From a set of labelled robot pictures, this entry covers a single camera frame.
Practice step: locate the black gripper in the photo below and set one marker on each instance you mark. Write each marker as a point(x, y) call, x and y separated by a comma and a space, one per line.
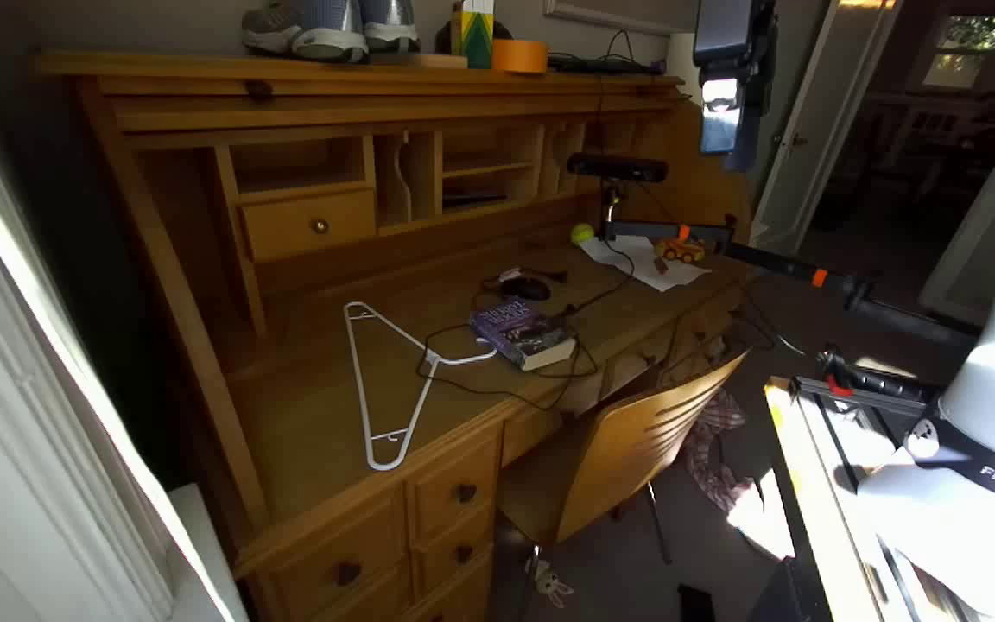
point(751, 69)

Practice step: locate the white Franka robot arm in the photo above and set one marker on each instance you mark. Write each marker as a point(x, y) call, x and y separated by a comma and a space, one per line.
point(983, 382)

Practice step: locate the wooden desk drawer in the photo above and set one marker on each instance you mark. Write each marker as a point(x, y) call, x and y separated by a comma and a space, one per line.
point(441, 557)
point(434, 487)
point(313, 564)

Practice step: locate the white door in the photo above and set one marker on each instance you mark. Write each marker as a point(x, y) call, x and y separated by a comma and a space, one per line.
point(819, 127)

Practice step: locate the black power strip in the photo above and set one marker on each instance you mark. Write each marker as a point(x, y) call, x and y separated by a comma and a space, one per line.
point(608, 62)

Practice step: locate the small orange toy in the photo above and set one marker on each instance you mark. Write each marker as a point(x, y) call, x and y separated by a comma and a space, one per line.
point(687, 246)

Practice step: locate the bright paned window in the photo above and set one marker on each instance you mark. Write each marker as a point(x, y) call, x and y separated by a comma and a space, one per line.
point(965, 54)

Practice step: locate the white paper sheets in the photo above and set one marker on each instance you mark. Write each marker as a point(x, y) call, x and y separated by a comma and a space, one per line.
point(656, 267)

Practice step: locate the orange tape roll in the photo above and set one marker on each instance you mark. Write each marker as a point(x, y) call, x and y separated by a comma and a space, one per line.
point(521, 55)

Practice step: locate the yellow tennis ball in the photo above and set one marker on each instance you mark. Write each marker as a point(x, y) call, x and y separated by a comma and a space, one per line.
point(582, 233)

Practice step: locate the black computer mouse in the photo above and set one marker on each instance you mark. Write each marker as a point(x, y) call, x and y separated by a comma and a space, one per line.
point(526, 289)

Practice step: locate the black red clamp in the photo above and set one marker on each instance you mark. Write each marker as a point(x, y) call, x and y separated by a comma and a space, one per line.
point(879, 383)

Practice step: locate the grey white sneaker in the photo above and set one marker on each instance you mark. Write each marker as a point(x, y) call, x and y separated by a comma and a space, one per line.
point(393, 26)
point(309, 32)

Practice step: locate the patterned rug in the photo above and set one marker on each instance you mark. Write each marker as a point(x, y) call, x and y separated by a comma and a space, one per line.
point(719, 453)

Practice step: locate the brown chair back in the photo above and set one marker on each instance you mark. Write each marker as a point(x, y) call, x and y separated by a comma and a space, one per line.
point(639, 442)

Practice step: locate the white robot table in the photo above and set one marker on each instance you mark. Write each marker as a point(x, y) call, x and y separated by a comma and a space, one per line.
point(832, 521)

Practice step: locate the small wooden hutch drawer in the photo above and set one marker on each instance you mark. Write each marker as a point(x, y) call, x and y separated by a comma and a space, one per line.
point(291, 227)

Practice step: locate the wooden headboard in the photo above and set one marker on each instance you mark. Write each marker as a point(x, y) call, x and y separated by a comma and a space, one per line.
point(325, 392)

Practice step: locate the white window frame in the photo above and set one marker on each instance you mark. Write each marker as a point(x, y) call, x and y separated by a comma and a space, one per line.
point(27, 438)

